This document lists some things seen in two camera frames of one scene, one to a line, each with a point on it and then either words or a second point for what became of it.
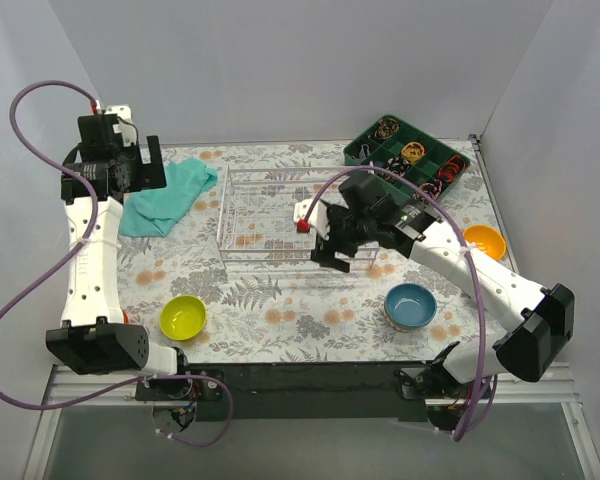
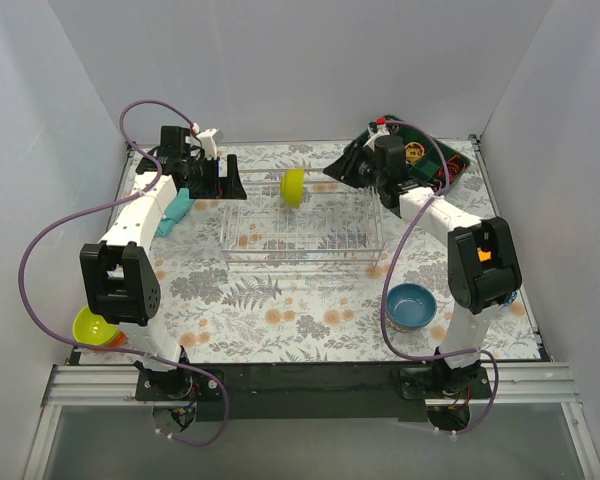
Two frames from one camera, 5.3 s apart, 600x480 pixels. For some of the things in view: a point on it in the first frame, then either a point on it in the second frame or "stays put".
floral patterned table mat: x=233 y=282 stays put
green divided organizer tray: x=395 y=144 stays put
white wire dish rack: x=256 y=211 stays put
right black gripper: x=337 y=242 -> x=357 y=167
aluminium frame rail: x=540 y=384 stays put
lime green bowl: x=182 y=317 -> x=292 y=187
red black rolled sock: x=452 y=168 stays put
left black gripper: x=151 y=163 -> x=220 y=176
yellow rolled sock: x=413 y=151 stays put
